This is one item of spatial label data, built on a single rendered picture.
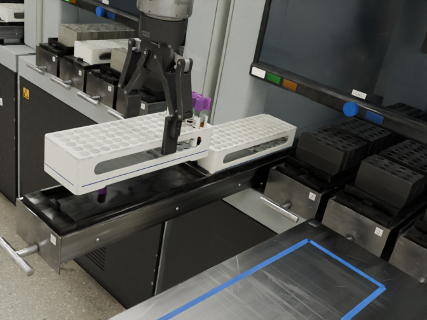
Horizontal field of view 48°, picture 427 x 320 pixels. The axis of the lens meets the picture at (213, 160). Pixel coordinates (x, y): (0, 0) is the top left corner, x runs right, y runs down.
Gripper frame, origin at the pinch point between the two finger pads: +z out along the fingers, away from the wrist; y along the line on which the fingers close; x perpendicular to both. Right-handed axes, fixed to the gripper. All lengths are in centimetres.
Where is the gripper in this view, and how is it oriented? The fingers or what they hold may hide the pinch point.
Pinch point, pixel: (149, 130)
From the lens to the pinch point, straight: 87.5
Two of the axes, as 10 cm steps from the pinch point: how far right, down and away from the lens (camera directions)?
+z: -1.7, 8.9, 4.2
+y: 7.2, 4.0, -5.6
